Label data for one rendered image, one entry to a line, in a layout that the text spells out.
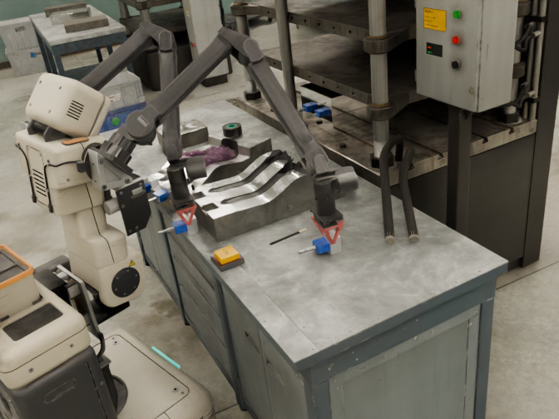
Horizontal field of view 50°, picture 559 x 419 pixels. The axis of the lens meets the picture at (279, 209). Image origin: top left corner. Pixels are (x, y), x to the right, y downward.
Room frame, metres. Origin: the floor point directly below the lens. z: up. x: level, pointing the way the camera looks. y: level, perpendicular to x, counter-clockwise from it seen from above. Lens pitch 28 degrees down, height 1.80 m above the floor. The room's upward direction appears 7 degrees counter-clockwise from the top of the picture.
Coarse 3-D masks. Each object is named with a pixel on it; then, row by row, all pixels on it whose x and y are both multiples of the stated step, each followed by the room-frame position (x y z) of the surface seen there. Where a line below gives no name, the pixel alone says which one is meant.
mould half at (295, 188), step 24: (192, 192) 1.88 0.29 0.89; (216, 192) 1.86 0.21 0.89; (240, 192) 1.85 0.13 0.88; (264, 192) 1.82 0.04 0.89; (288, 192) 1.79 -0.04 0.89; (312, 192) 1.83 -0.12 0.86; (336, 192) 1.87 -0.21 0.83; (216, 216) 1.68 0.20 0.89; (240, 216) 1.71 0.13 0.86; (264, 216) 1.74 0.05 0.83; (288, 216) 1.78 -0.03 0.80; (216, 240) 1.68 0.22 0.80
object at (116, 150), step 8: (112, 136) 1.57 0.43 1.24; (120, 136) 1.56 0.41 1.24; (104, 144) 1.55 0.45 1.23; (112, 144) 1.54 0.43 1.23; (120, 144) 1.55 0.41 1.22; (128, 144) 1.56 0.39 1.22; (104, 152) 1.52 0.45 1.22; (112, 152) 1.53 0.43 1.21; (120, 152) 1.53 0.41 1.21; (128, 152) 1.56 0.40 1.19; (112, 160) 1.49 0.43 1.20; (120, 160) 1.50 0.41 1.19; (128, 160) 1.55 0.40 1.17; (120, 168) 1.52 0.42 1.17; (128, 168) 1.52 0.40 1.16
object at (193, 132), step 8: (192, 120) 2.71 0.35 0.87; (160, 128) 2.65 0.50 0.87; (184, 128) 2.65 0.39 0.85; (192, 128) 2.59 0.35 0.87; (200, 128) 2.58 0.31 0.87; (160, 136) 2.59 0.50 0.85; (184, 136) 2.54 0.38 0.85; (192, 136) 2.56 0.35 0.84; (200, 136) 2.57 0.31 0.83; (160, 144) 2.62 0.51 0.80; (184, 144) 2.54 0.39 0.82; (192, 144) 2.55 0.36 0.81
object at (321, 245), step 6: (324, 234) 1.55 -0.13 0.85; (330, 234) 1.54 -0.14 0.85; (318, 240) 1.54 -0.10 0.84; (324, 240) 1.54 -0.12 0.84; (312, 246) 1.52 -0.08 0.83; (318, 246) 1.51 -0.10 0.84; (324, 246) 1.51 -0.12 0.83; (330, 246) 1.51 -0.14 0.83; (336, 246) 1.52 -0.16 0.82; (300, 252) 1.51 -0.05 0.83; (318, 252) 1.51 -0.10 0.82; (324, 252) 1.51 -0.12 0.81; (330, 252) 1.52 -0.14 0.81; (336, 252) 1.52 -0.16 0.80
